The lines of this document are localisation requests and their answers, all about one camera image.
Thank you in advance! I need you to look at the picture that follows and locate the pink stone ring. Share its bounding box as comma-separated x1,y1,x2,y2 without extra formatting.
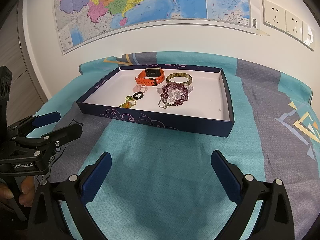
132,84,148,94

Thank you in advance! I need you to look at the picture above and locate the maroon beaded bracelet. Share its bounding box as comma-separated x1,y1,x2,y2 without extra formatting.
159,81,190,107

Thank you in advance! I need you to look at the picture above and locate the orange smart watch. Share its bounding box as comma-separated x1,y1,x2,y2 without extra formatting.
135,67,165,87

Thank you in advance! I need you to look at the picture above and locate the clear crystal bead bracelet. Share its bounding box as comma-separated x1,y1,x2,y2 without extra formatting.
156,84,194,103

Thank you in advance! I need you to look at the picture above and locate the tortoiseshell bangle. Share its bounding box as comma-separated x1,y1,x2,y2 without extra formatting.
166,72,193,86

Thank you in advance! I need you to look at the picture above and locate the left hand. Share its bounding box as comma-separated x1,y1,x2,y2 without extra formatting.
1,176,35,207

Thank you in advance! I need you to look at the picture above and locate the grey wooden door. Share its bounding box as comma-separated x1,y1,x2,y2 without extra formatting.
1,1,48,125

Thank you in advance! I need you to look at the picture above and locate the teal grey bed sheet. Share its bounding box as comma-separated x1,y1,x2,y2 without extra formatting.
31,52,319,239

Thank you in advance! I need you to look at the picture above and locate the dark blue tray box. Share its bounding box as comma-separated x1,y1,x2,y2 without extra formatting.
76,64,234,137

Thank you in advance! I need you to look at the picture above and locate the colourful wall map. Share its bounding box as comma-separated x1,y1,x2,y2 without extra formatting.
54,0,261,53

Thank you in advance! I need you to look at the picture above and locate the white wall socket panel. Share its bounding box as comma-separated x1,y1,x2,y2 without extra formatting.
262,0,316,51

